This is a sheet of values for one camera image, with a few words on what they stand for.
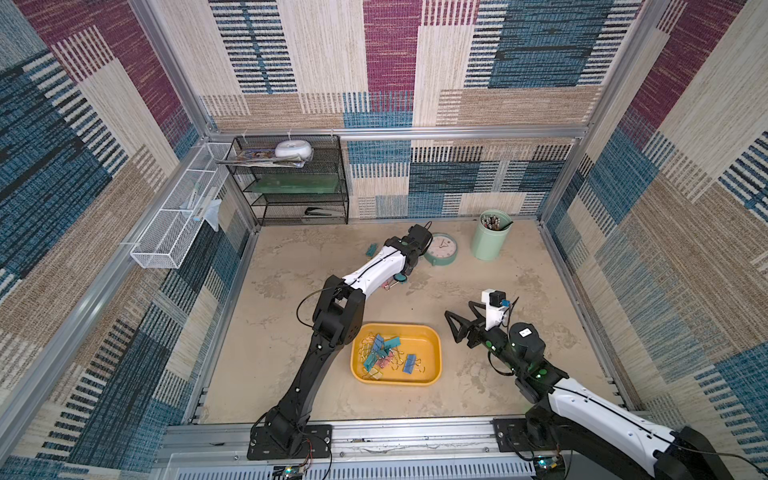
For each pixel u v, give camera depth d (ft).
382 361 2.75
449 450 2.39
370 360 2.74
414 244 2.70
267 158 3.00
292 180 3.52
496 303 2.22
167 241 3.00
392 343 2.90
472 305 2.66
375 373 2.73
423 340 2.91
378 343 2.88
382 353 2.73
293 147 2.95
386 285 3.34
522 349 1.99
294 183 3.22
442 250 3.55
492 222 3.17
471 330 2.31
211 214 2.56
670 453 1.43
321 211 3.65
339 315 2.03
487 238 3.33
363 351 2.80
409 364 2.75
